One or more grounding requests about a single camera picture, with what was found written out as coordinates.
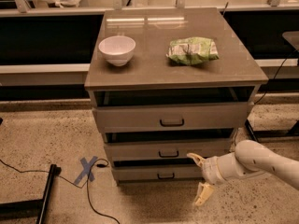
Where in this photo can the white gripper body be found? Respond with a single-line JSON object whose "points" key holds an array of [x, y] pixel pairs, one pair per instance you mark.
{"points": [[209, 169]]}

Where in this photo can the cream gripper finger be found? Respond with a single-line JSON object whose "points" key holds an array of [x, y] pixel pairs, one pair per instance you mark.
{"points": [[204, 192], [199, 161]]}

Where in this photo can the grey drawer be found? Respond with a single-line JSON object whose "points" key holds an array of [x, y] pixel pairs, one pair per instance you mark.
{"points": [[164, 172], [150, 118], [139, 151]]}

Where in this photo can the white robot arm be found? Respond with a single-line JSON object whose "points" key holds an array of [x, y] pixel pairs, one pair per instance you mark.
{"points": [[250, 159]]}

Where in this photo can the grey drawer cabinet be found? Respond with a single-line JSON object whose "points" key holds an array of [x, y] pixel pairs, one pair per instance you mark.
{"points": [[151, 78]]}

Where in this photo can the black stand leg right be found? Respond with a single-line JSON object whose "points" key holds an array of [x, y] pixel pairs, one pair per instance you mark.
{"points": [[250, 131]]}

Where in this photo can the black stand leg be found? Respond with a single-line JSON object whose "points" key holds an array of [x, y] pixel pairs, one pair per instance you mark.
{"points": [[250, 131], [32, 208]]}

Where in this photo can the green snack bag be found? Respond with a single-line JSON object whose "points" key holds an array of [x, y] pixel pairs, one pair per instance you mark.
{"points": [[192, 50]]}

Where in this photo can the blue tape cross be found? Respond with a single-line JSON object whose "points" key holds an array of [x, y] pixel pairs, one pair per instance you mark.
{"points": [[86, 170]]}

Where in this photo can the white bowl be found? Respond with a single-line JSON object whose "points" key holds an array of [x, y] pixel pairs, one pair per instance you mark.
{"points": [[117, 50]]}

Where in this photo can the black stand leg left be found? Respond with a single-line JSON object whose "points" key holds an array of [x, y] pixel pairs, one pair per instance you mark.
{"points": [[32, 208]]}

